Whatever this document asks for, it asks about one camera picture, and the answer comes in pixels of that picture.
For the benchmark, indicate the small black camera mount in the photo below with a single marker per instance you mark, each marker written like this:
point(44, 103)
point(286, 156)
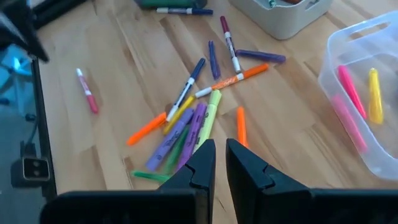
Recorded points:
point(34, 168)

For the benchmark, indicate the thin purple highlighter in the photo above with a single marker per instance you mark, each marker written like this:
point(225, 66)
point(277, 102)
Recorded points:
point(214, 60)
point(261, 56)

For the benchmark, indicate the orange Expo marker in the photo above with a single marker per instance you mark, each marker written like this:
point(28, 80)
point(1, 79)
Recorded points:
point(236, 79)

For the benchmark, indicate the thin yellow highlighter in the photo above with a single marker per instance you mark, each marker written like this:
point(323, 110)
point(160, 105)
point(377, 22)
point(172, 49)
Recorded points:
point(375, 96)
point(178, 115)

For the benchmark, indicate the yellow-green highlighter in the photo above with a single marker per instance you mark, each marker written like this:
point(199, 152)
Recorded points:
point(210, 118)

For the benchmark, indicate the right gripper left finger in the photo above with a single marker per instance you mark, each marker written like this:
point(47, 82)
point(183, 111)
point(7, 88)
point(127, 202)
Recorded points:
point(140, 208)

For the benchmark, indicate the thin green highlighter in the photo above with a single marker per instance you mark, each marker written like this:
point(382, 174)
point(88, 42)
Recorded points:
point(175, 152)
point(149, 176)

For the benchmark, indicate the maroon Expo marker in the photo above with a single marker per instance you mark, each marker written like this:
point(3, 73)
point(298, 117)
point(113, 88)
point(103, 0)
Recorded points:
point(230, 43)

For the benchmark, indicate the pink Expo marker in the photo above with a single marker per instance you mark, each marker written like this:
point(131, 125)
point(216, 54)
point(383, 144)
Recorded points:
point(88, 93)

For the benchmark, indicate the beige plastic bin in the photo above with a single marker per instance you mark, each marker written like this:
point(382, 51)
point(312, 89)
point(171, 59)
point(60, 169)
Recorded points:
point(280, 21)

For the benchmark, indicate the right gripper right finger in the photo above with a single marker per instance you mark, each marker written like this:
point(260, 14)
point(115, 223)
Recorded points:
point(311, 208)

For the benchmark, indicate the clear plastic bin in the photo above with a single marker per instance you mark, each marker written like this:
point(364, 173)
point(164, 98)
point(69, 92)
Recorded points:
point(385, 56)

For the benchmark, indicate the thin orange highlighter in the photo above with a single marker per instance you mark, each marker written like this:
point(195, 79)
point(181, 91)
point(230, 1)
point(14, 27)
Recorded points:
point(242, 124)

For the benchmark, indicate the black aluminium table frame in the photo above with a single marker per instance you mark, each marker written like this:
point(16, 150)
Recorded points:
point(43, 124)

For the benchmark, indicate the navy Expo marker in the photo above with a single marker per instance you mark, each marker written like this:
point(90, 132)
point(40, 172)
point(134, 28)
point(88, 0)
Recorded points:
point(192, 11)
point(189, 82)

